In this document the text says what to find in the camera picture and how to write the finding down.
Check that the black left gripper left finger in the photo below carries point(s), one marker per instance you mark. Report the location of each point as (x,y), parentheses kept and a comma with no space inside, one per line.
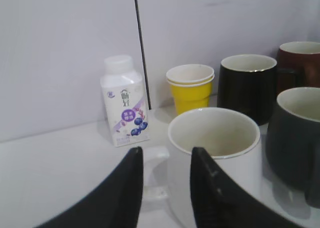
(115,202)

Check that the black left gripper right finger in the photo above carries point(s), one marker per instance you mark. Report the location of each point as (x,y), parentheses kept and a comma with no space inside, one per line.
(218,201)

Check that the yellow paper cup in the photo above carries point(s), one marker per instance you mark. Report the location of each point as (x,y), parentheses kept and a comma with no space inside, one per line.
(191,96)

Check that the inner white paper cup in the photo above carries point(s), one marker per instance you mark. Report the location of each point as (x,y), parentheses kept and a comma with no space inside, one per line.
(190,73)

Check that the grey ceramic mug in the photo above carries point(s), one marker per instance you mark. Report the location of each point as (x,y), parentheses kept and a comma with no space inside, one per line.
(293,141)

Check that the white yogurt carton bottle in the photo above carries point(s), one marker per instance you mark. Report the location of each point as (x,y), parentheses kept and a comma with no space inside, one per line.
(125,102)

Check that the black ceramic mug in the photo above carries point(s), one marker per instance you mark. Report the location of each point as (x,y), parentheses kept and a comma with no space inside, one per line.
(248,84)

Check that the dark red ceramic mug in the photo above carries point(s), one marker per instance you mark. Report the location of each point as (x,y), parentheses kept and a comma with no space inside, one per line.
(301,60)

